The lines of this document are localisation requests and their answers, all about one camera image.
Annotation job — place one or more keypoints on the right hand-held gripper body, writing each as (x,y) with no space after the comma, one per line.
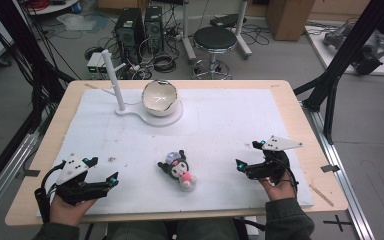
(275,166)

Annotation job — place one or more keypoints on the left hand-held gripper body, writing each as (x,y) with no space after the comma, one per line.
(71,170)

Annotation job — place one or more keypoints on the black and pink plush doll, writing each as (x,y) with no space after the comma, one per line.
(178,168)

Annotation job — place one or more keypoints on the white peg stand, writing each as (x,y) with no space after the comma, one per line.
(113,76)

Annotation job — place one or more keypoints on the person's right hand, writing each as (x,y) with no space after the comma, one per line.
(280,191)

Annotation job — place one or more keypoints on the person's left hand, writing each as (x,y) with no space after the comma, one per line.
(65,213)

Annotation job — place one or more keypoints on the black tape piece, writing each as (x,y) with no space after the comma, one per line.
(30,173)
(330,168)

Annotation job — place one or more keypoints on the white table mat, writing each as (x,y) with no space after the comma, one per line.
(213,133)

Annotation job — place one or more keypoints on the thin wooden strip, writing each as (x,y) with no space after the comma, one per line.
(321,195)

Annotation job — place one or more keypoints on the person's legs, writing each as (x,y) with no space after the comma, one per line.
(133,231)

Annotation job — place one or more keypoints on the white eggshell-shaped bowl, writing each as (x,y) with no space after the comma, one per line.
(160,100)

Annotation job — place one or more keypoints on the white power supply box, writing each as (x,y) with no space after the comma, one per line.
(92,63)
(102,66)

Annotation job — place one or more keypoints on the white metal stand leg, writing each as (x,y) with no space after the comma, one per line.
(188,40)
(242,36)

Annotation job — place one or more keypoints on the black round stool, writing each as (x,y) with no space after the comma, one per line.
(215,38)

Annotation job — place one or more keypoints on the white floor platform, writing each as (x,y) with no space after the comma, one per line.
(333,56)

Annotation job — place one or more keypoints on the brown cardboard box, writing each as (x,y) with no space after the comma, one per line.
(288,18)

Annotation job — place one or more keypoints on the large black computer tower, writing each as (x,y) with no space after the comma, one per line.
(128,33)

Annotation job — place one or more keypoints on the clear plastic sheet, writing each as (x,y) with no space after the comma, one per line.
(76,21)

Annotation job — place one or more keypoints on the grey machine on platform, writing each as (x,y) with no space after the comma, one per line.
(368,53)

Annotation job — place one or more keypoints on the slim black computer tower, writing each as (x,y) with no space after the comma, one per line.
(154,28)

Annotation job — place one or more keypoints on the round white table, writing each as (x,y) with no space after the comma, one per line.
(51,7)

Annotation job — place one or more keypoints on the aluminium floor rail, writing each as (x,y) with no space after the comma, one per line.
(3,180)
(343,180)

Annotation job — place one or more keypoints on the black metal frame post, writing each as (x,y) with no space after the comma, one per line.
(343,53)

